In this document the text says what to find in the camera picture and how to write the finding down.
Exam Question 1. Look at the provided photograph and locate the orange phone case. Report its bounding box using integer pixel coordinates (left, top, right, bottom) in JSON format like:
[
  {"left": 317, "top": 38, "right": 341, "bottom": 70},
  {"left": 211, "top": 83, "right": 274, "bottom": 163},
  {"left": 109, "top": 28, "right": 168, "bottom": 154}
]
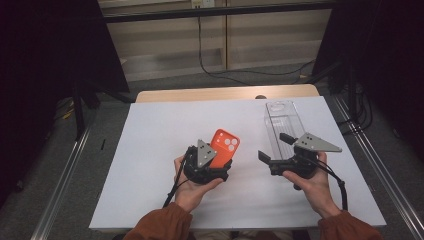
[{"left": 208, "top": 128, "right": 241, "bottom": 169}]

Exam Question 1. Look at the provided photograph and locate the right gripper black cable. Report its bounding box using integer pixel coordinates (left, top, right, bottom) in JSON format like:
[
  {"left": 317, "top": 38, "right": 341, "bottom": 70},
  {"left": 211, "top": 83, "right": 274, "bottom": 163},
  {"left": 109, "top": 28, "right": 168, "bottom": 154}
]
[{"left": 308, "top": 154, "right": 350, "bottom": 212}]

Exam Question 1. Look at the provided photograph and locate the black metal stand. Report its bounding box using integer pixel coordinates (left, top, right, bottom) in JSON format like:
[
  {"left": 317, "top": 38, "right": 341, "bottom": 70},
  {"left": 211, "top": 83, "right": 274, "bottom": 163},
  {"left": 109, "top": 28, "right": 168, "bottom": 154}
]
[{"left": 70, "top": 78, "right": 102, "bottom": 142}]

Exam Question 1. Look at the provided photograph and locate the clear plastic box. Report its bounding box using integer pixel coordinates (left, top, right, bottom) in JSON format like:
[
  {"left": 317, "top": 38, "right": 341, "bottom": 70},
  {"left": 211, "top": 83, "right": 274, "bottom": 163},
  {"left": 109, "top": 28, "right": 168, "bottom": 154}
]
[{"left": 264, "top": 99, "right": 309, "bottom": 162}]

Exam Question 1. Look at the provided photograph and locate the yellow floor cable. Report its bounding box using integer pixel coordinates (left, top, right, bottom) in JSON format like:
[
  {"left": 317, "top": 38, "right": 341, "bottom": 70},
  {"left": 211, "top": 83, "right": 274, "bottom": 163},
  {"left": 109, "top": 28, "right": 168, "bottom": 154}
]
[{"left": 54, "top": 97, "right": 76, "bottom": 122}]

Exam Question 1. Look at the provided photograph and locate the black horizontal bar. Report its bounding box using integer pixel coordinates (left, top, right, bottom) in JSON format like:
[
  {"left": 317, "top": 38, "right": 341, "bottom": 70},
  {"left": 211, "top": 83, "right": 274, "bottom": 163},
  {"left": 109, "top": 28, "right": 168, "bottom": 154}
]
[{"left": 102, "top": 1, "right": 335, "bottom": 24}]

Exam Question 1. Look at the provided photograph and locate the person's right hand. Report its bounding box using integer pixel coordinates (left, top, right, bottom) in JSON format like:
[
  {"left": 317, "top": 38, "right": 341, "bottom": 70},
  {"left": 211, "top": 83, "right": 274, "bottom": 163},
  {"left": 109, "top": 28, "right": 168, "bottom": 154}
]
[{"left": 281, "top": 151, "right": 343, "bottom": 220}]

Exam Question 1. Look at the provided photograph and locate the bundle of black floor cables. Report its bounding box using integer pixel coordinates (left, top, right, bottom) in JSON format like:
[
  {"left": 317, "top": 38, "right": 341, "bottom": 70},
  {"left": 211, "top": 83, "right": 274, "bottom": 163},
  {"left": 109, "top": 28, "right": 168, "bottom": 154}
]
[{"left": 335, "top": 83, "right": 375, "bottom": 136}]

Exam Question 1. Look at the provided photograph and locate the black wall cable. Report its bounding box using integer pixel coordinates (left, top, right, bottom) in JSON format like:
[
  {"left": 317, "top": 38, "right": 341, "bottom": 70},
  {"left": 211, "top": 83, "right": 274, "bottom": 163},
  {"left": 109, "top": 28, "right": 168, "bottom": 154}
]
[{"left": 197, "top": 15, "right": 317, "bottom": 87}]

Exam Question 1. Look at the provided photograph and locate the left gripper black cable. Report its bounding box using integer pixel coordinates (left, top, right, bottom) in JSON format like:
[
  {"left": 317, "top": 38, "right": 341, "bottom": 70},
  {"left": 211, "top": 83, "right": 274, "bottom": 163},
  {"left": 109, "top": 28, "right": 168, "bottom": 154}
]
[{"left": 162, "top": 145, "right": 196, "bottom": 209}]

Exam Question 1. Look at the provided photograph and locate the white table board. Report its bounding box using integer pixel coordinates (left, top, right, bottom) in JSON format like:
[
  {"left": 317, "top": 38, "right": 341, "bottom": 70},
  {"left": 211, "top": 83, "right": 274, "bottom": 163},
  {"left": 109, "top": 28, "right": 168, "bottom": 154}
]
[{"left": 88, "top": 96, "right": 387, "bottom": 232}]

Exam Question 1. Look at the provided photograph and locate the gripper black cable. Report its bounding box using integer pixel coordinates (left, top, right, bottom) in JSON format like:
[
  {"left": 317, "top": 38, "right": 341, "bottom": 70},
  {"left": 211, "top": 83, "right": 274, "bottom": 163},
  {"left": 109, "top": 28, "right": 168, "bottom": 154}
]
[
  {"left": 162, "top": 145, "right": 196, "bottom": 209},
  {"left": 308, "top": 154, "right": 350, "bottom": 212}
]

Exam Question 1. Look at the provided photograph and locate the black curtain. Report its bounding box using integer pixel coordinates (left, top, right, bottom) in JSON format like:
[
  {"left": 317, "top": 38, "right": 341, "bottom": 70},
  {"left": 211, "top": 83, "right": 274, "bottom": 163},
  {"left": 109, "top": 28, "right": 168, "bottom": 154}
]
[
  {"left": 0, "top": 0, "right": 132, "bottom": 209},
  {"left": 312, "top": 0, "right": 424, "bottom": 163}
]

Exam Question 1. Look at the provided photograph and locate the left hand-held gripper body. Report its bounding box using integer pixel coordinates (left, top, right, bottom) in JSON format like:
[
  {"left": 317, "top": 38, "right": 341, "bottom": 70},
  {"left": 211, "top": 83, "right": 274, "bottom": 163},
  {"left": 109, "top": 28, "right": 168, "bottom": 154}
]
[{"left": 182, "top": 138, "right": 233, "bottom": 185}]

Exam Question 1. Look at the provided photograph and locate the white wall socket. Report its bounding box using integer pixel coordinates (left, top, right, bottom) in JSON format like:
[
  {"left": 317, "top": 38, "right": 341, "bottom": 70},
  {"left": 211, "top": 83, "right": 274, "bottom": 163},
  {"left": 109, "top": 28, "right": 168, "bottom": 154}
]
[{"left": 190, "top": 0, "right": 216, "bottom": 10}]

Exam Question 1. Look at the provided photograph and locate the person's left hand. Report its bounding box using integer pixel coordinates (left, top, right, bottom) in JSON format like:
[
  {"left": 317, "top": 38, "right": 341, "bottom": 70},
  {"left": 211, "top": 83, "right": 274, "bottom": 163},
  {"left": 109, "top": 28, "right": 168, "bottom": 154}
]
[{"left": 172, "top": 154, "right": 225, "bottom": 213}]

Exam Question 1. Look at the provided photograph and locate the wooden table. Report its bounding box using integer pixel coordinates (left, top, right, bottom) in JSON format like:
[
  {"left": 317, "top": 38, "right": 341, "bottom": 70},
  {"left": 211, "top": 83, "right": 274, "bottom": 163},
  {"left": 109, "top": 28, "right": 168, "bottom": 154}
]
[{"left": 135, "top": 83, "right": 321, "bottom": 104}]

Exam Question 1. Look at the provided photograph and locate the aluminium floor rail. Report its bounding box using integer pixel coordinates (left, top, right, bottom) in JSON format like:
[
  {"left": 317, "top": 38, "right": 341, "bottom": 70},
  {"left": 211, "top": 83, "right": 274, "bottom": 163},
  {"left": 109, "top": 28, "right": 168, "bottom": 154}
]
[
  {"left": 30, "top": 124, "right": 94, "bottom": 240},
  {"left": 332, "top": 95, "right": 424, "bottom": 240}
]

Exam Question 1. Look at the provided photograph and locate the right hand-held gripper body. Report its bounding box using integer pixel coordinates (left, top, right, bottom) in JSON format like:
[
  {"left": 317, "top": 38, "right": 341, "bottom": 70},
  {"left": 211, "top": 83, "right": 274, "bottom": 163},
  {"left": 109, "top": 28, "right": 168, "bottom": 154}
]
[{"left": 267, "top": 132, "right": 344, "bottom": 191}]

